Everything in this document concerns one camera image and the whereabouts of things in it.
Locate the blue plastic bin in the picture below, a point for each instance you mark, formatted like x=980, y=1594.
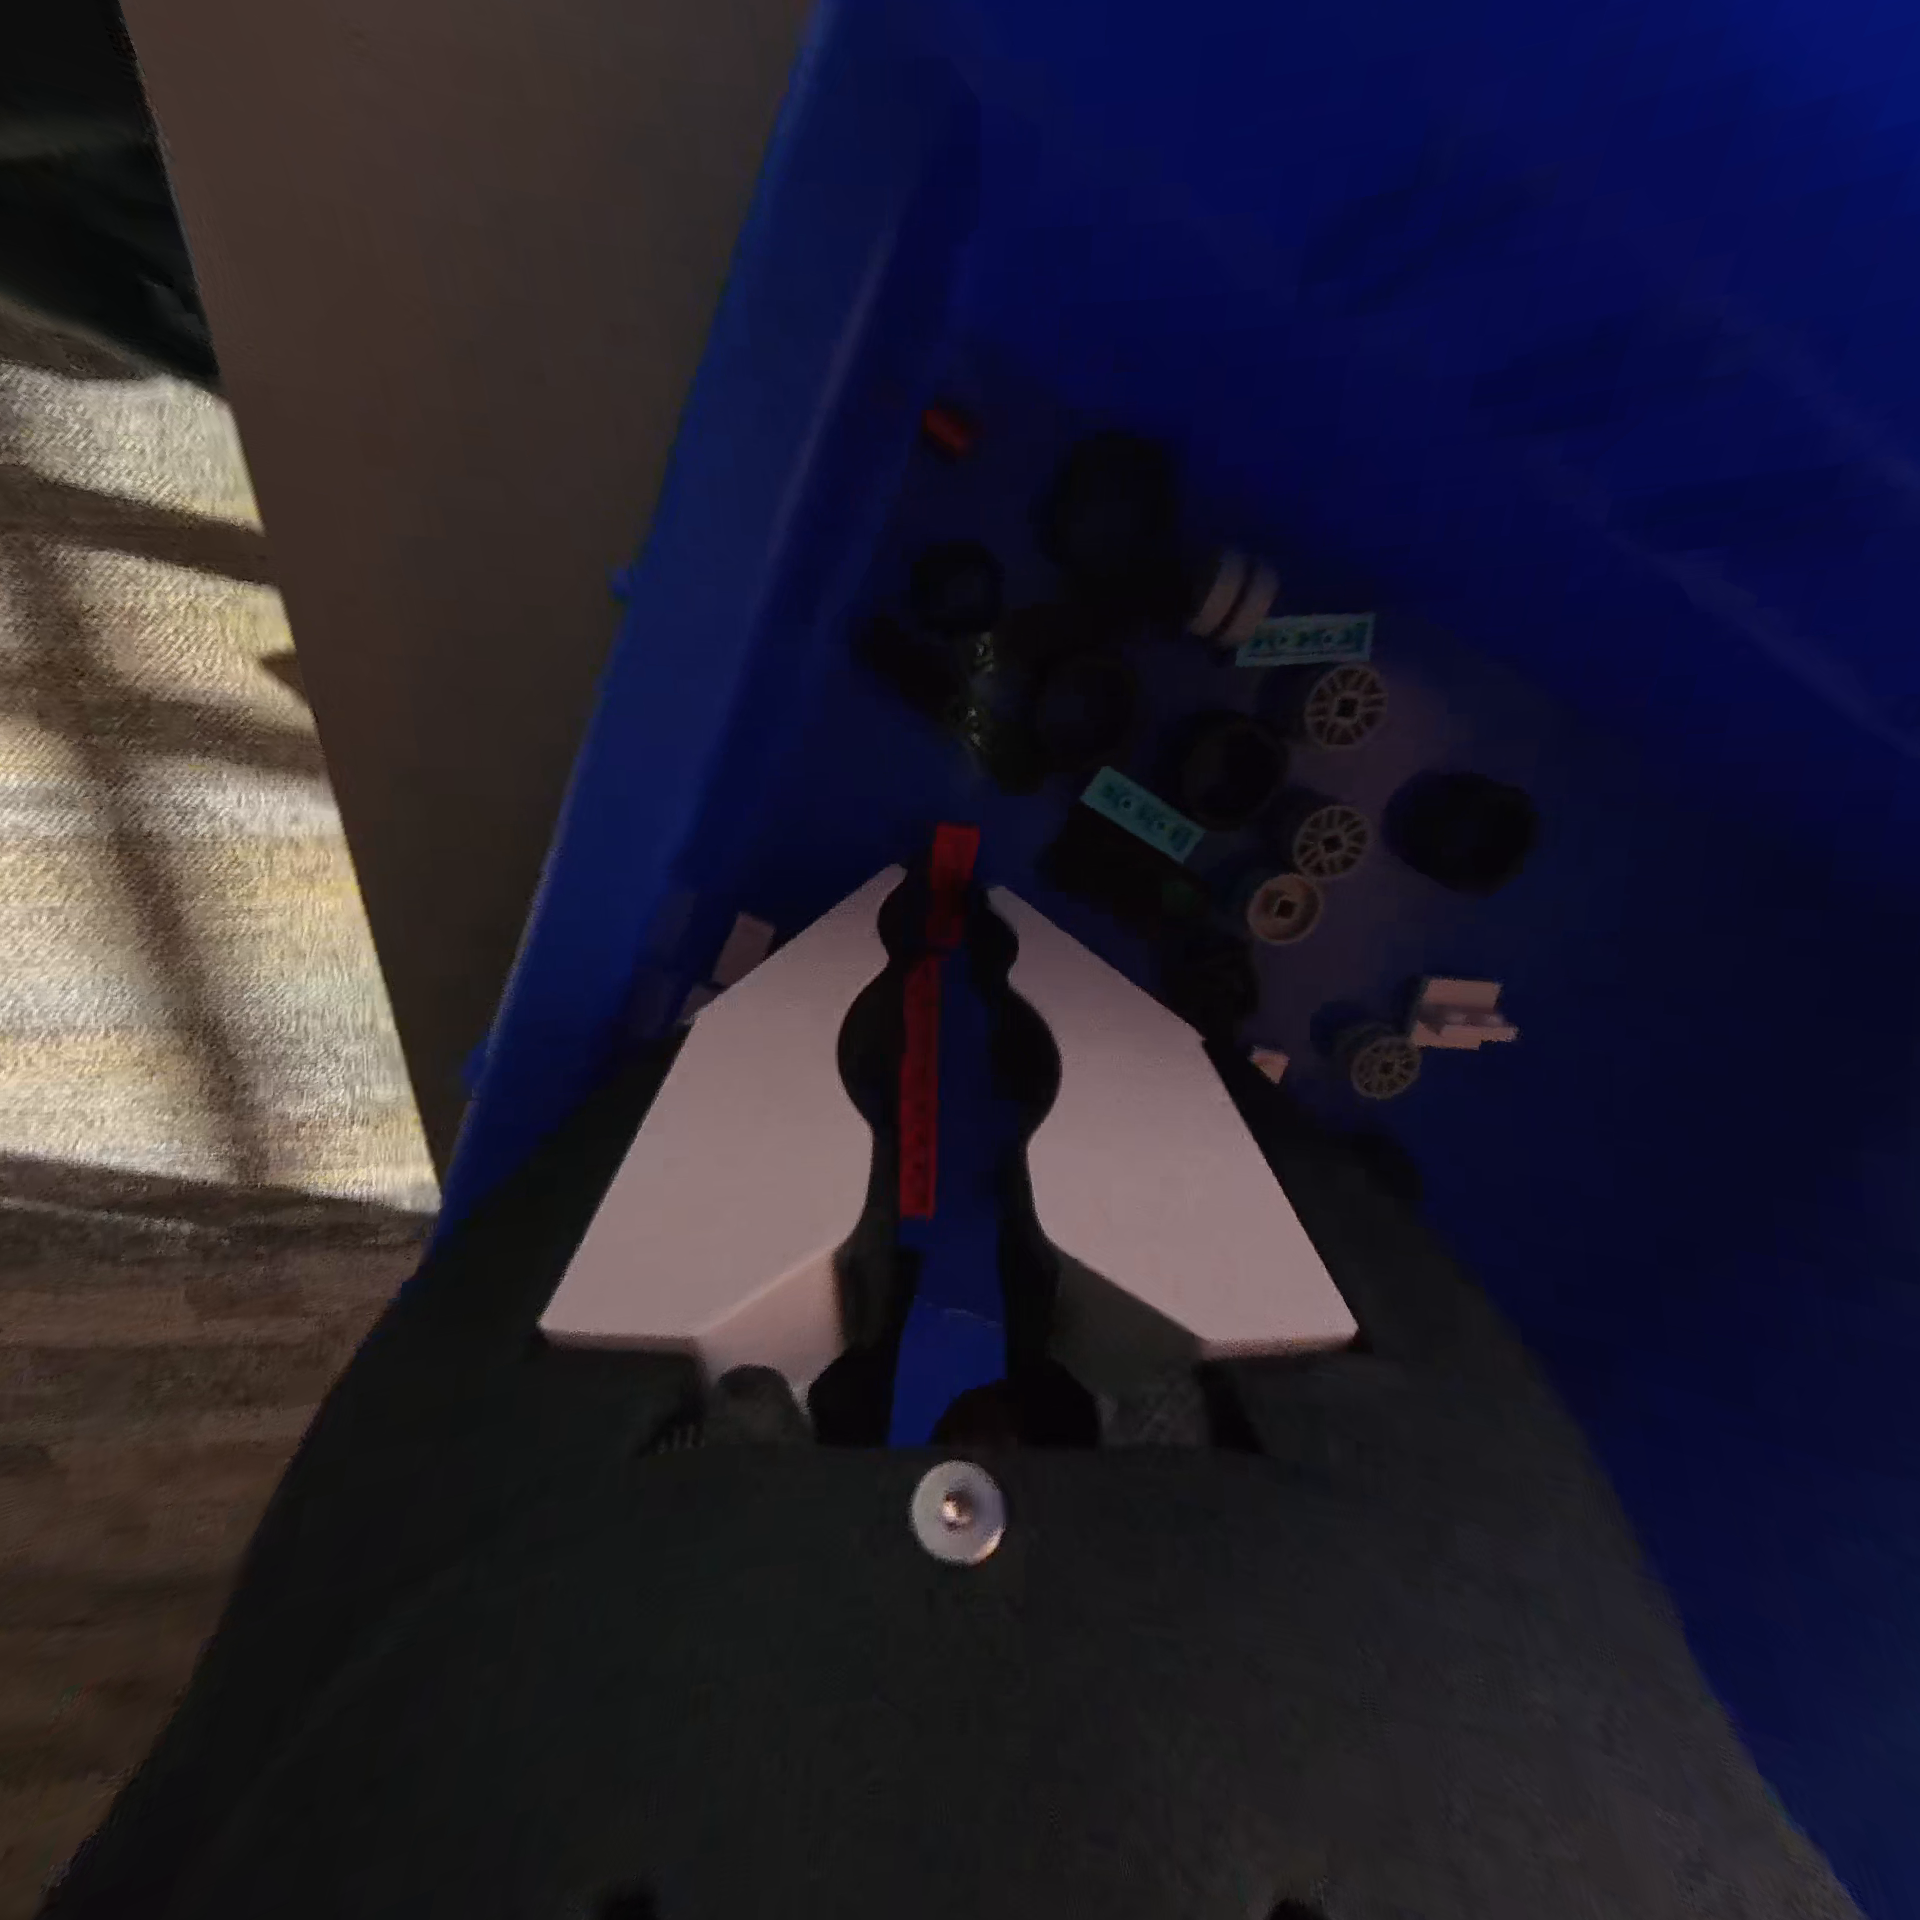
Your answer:
x=1351, y=224

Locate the pile of toy wheels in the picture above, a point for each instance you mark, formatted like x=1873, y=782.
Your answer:
x=1111, y=495

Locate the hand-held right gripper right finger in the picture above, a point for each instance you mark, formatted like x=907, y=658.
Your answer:
x=1170, y=1185

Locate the thin red toy bar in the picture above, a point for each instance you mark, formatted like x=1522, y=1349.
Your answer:
x=952, y=885

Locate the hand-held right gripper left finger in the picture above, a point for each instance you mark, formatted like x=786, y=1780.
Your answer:
x=721, y=1185

